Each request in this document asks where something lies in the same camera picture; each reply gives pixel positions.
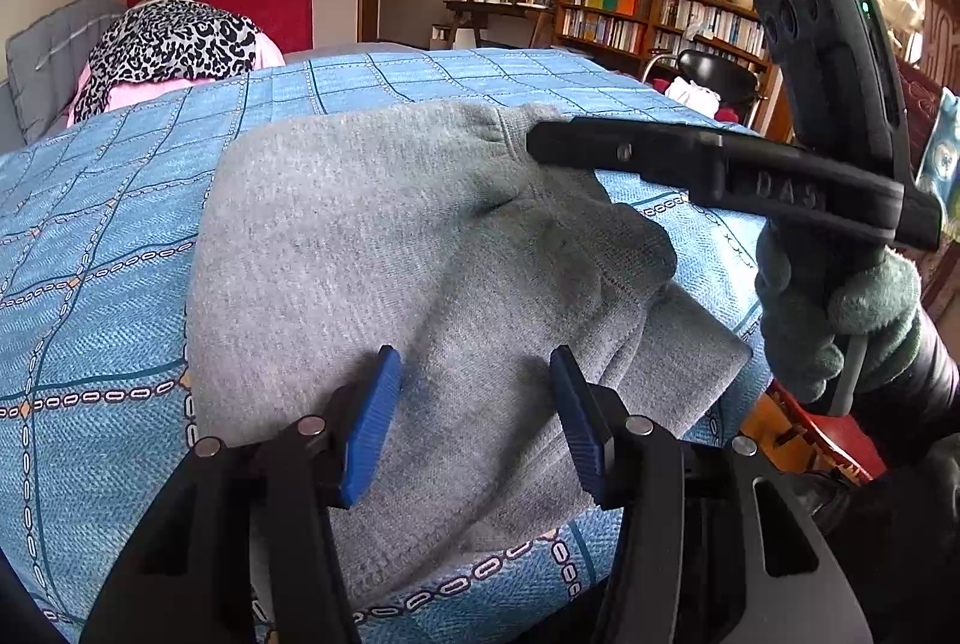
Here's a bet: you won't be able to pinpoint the red cloth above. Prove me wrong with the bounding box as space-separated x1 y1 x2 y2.
649 78 751 124

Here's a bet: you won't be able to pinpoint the person's dark clothing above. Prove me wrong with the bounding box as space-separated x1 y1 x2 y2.
795 441 960 644

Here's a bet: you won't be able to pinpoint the grey sweater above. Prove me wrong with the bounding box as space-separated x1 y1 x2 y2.
184 100 755 615

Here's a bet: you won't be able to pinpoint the white bin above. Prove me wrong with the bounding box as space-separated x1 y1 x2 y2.
429 23 481 50

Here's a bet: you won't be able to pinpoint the person's right forearm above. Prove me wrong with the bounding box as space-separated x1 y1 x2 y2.
862 306 960 469

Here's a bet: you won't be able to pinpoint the grey padded headboard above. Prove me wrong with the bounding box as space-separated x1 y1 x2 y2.
4 0 128 146

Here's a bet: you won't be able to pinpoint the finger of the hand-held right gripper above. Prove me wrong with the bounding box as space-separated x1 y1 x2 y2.
526 118 944 253

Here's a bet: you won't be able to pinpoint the white cloth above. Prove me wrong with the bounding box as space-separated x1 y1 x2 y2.
664 76 725 116

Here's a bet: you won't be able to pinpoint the red orange box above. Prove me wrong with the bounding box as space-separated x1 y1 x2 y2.
739 385 890 484

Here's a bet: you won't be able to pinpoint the blue checkered bedspread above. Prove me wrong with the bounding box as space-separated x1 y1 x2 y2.
0 48 773 644

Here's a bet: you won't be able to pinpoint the dark red carved furniture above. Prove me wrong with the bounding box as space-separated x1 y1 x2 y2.
896 0 960 315

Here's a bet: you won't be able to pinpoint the leopard print blanket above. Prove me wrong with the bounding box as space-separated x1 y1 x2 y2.
71 0 260 124

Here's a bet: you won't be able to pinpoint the rows of shelved books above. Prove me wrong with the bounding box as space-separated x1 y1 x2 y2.
561 0 767 62

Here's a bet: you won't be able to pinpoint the dark wooden desk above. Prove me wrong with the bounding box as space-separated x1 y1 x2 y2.
442 0 556 50

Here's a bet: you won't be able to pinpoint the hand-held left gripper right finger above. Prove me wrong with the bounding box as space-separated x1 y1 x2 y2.
549 345 875 644

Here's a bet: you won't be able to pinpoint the black chair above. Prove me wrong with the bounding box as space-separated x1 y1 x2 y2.
641 48 770 130

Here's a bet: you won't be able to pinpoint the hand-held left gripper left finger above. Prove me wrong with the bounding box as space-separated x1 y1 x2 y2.
79 345 406 644

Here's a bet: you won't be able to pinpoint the person's right hand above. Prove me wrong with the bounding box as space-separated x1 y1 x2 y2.
754 222 925 407

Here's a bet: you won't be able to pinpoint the pink pillow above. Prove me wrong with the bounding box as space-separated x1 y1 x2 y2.
66 31 286 128

